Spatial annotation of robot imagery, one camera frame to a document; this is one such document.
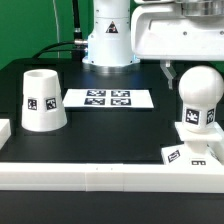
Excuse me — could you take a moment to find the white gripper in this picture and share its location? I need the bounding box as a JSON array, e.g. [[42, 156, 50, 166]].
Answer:
[[131, 0, 224, 89]]

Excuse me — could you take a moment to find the white lamp bulb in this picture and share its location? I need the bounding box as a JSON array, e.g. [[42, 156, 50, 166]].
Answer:
[[179, 66, 224, 133]]

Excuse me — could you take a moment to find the white lamp base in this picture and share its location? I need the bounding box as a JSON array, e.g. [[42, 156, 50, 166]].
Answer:
[[161, 122, 224, 167]]

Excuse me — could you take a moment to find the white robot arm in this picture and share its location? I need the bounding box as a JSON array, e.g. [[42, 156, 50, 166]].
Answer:
[[83, 0, 224, 84]]

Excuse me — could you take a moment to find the white lamp shade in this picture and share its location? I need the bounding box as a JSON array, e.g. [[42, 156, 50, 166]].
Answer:
[[21, 69, 67, 132]]

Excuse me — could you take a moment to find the white marker sheet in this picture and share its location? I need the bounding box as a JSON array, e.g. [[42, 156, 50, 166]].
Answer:
[[63, 89, 154, 109]]

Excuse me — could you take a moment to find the black cable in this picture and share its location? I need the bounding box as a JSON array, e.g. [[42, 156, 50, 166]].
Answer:
[[31, 39, 88, 60]]

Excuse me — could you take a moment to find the white front fence rail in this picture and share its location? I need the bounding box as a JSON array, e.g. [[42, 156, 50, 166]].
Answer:
[[0, 163, 224, 193]]

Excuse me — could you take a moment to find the white fence rail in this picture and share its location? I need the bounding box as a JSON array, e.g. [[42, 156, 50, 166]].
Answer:
[[0, 163, 224, 193], [0, 119, 11, 150]]

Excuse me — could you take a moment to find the white left fence rail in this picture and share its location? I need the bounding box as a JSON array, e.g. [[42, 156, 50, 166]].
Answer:
[[0, 119, 11, 150]]

